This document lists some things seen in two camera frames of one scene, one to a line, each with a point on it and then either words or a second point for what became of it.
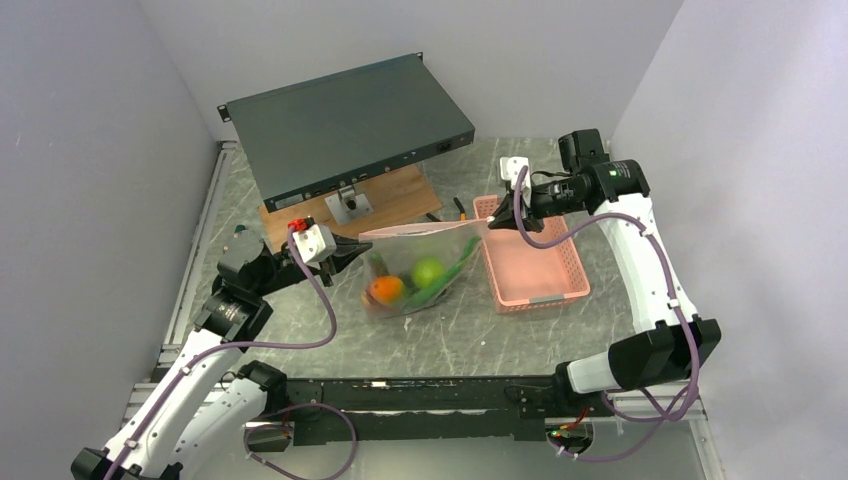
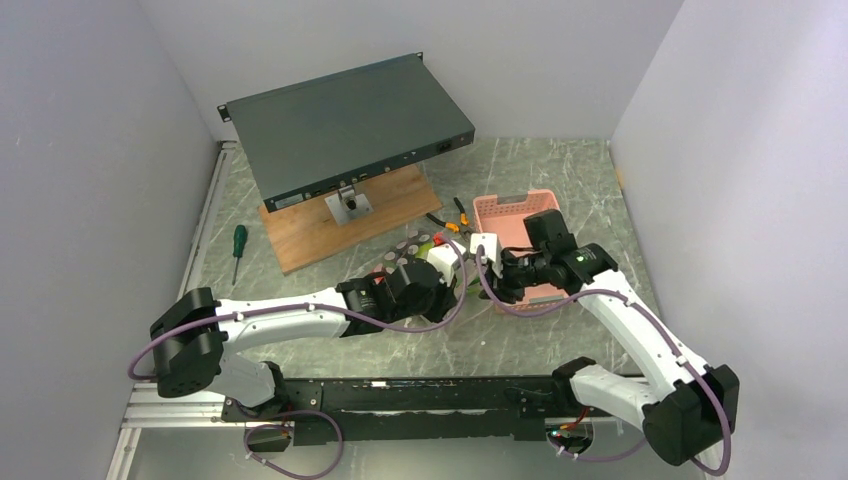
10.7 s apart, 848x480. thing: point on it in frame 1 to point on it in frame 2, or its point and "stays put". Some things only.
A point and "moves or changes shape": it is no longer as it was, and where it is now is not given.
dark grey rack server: x=314 y=137 stays put
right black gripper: x=506 y=215 to x=503 y=287
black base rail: x=437 y=409 stays put
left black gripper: x=347 y=249 to x=447 y=300
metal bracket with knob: x=347 y=205 stays put
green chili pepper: x=424 y=294 moves or changes shape
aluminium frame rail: x=153 y=393 stays put
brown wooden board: x=393 y=199 stays put
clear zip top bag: x=408 y=269 moves or changes shape
